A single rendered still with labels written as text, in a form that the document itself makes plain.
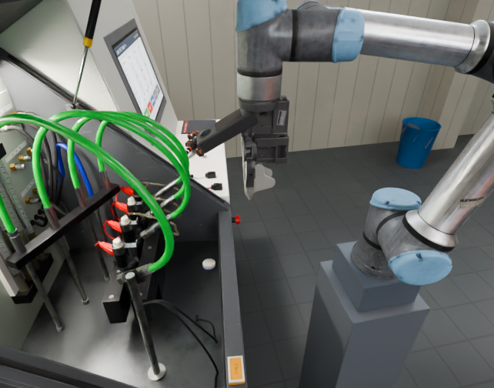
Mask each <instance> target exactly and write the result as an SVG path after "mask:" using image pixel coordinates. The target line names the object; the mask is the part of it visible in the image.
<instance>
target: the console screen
mask: <svg viewBox="0 0 494 388"><path fill-rule="evenodd" d="M103 39H104V41H105V44H106V45H107V47H108V50H109V52H110V54H111V57H112V59H113V61H114V63H115V66H116V68H117V69H118V73H119V74H120V76H121V78H122V81H123V83H124V85H125V88H126V90H127V92H128V94H129V97H130V99H131V100H132V104H133V105H134V107H135V110H136V112H137V113H139V114H142V115H145V116H148V117H149V118H151V119H154V120H155V121H156V122H158V123H160V122H161V119H162V115H163V112H164V109H165V105H166V103H167V101H166V98H165V95H164V93H163V91H162V87H161V85H160V83H159V80H158V77H157V75H156V73H155V70H154V67H153V65H152V62H151V59H150V57H149V54H148V52H147V49H146V47H145V44H144V42H143V39H142V36H141V34H140V31H139V28H138V26H137V24H136V21H135V19H134V18H132V19H131V20H129V21H128V22H126V23H125V24H123V25H121V26H119V27H118V28H117V29H115V30H114V31H112V32H110V33H108V34H107V35H105V36H104V37H103Z"/></svg>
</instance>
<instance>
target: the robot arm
mask: <svg viewBox="0 0 494 388"><path fill-rule="evenodd" d="M235 31H236V41H237V91H238V96H239V107H240V109H237V110H236V111H234V112H233V113H231V114H229V115H227V116H226V117H225V118H223V119H221V120H219V121H217V122H216V123H214V124H213V125H211V126H209V127H208V128H206V129H204V130H202V131H201V132H199V133H198V134H197V136H196V138H197V146H198V147H199V148H200V150H201V151H202V152H203V153H207V152H209V151H211V150H213V149H214V148H216V147H217V146H220V145H221V144H222V143H224V142H226V141H228V140H230V139H231V138H233V137H235V136H236V135H238V134H239V133H241V150H242V162H243V178H244V191H245V195H246V196H247V197H248V199H249V200H252V198H253V194H254V193H255V192H258V191H261V190H263V189H269V188H272V187H273V186H274V185H275V180H274V179H273V178H272V170H271V169H268V168H266V167H264V166H263V165H262V163H263V162H265V163H275V164H285V163H287V162H288V151H289V136H288V122H289V100H287V97H286V95H281V88H282V63H283V62H333V63H337V62H351V61H353V60H355V59H356V58H357V57H358V55H359V54H361V55H372V56H378V57H384V58H390V59H401V60H406V61H412V62H423V63H429V64H435V65H446V66H452V67H453V68H454V69H455V70H456V71H457V72H458V73H462V74H468V75H474V76H476V77H479V78H481V79H484V80H486V81H488V82H491V83H493V84H494V22H491V21H484V20H477V21H474V22H473V23H471V24H470V25H467V24H462V23H456V22H445V21H439V20H434V19H428V18H418V17H412V16H407V15H397V14H390V13H385V12H374V11H369V10H363V9H357V8H347V7H339V6H335V5H325V4H321V3H320V2H316V1H309V2H305V3H303V4H301V5H300V6H299V7H297V9H290V8H287V5H286V0H238V1H237V9H236V27H235ZM491 103H492V112H491V113H490V114H489V116H488V117H487V119H486V120H485V121H484V123H483V124H482V125H481V126H480V128H479V129H478V131H477V132H476V134H475V135H474V136H473V137H472V138H471V140H470V141H469V143H468V144H467V145H466V147H465V148H464V149H463V150H462V152H461V153H460V154H459V156H458V157H457V159H456V160H455V162H454V163H453V164H452V165H451V166H450V168H449V169H448V171H447V172H446V174H445V175H444V176H443V177H442V178H441V180H440V181H439V183H438V184H437V185H436V187H435V188H434V190H432V192H431V193H430V194H429V196H428V197H427V199H426V200H425V202H424V203H423V204H422V205H421V203H422V202H421V199H420V198H419V197H418V196H417V195H416V194H415V193H413V192H410V191H407V190H404V189H398V188H383V189H378V190H377V191H375V192H374V193H373V195H372V199H371V200H370V202H369V203H370V206H369V211H368V215H367V218H366V221H365V227H364V230H363V234H362V235H361V236H360V237H359V240H358V241H357V242H356V243H355V244H354V246H353V247H352V255H351V256H352V261H353V262H354V264H355V266H356V267H357V268H358V269H360V270H361V271H362V272H364V273H365V274H367V275H369V276H371V277H374V278H377V279H396V278H397V279H398V280H400V281H401V282H403V283H406V284H409V285H415V286H421V285H426V284H430V283H435V282H437V281H439V280H441V279H443V278H444V277H446V276H447V275H448V274H449V273H450V271H451V269H452V260H451V258H450V257H449V256H448V255H449V253H450V252H451V251H452V250H453V249H454V248H455V247H456V245H457V243H458V238H457V235H456V233H457V232H458V231H459V229H460V228H461V227H462V226H463V225H464V224H465V222H466V221H467V220H468V219H469V218H470V216H471V215H472V214H473V213H474V212H475V211H476V210H477V209H478V208H479V207H480V205H481V204H482V203H483V202H484V201H485V199H486V198H487V197H488V196H489V195H490V193H491V192H492V191H493V190H494V94H493V95H492V97H491ZM285 148H286V152H285Z"/></svg>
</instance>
